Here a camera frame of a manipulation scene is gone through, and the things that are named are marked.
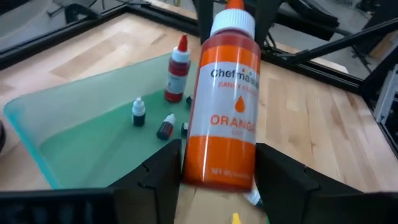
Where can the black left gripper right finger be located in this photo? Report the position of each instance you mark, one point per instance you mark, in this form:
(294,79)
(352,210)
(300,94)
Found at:
(286,193)

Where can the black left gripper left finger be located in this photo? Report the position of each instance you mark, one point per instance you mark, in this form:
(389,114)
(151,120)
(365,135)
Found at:
(155,193)

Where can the small dark red dropper bottle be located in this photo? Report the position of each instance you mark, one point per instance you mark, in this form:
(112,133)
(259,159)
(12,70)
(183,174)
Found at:
(164,130)

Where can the large orange food colouring bottle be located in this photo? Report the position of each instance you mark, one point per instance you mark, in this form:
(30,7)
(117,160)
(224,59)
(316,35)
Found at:
(224,155)

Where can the large red food colouring bottle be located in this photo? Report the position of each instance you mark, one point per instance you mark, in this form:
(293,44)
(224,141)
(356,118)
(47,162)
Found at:
(177,71)

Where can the teal translucent plastic bin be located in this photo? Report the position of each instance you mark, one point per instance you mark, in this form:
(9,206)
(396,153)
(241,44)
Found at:
(77,140)

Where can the white control box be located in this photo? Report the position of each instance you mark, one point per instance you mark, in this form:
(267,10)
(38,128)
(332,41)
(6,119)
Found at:
(387,93)

